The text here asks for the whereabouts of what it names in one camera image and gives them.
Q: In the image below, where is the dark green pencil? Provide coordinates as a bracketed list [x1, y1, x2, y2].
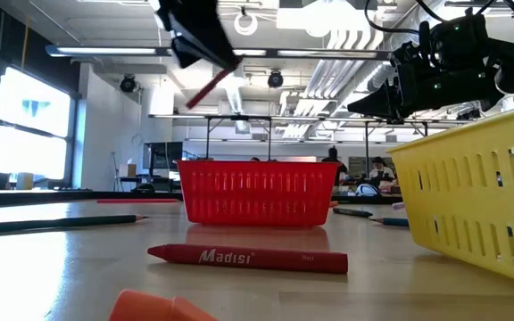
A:
[0, 214, 150, 236]

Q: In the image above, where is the blue pencil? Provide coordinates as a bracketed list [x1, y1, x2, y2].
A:
[369, 216, 410, 228]

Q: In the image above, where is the red plastic bin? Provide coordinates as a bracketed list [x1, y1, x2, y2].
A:
[175, 159, 341, 227]

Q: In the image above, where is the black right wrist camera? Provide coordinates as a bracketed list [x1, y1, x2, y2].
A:
[419, 12, 493, 63]

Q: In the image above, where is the yellow plastic bin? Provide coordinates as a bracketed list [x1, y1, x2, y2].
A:
[385, 101, 514, 290]

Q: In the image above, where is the white hanging ring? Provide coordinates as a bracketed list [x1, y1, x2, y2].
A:
[233, 12, 259, 37]

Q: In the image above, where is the large window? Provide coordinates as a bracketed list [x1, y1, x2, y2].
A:
[0, 65, 79, 191]

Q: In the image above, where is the black ceiling spotlight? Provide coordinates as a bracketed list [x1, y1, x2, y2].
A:
[119, 74, 138, 94]
[267, 70, 285, 89]

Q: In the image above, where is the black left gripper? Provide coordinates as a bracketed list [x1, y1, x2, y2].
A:
[156, 0, 243, 72]

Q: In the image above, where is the black right camera cable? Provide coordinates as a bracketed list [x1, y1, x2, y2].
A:
[363, 0, 514, 37]

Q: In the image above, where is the black and white ball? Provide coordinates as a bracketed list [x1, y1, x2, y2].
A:
[355, 183, 381, 198]

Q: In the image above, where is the red crayon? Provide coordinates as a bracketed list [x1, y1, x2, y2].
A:
[185, 66, 241, 111]
[146, 243, 350, 276]

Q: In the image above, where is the long ceiling light bar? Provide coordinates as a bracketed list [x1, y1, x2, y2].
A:
[45, 43, 394, 62]

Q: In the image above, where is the black overhead rack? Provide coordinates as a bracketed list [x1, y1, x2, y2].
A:
[148, 113, 471, 177]

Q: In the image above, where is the dark green crayon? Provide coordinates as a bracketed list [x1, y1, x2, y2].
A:
[331, 207, 375, 219]

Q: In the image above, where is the black monitor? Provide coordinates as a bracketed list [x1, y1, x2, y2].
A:
[143, 141, 185, 170]

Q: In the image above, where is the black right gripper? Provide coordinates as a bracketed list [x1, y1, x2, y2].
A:
[347, 44, 506, 120]

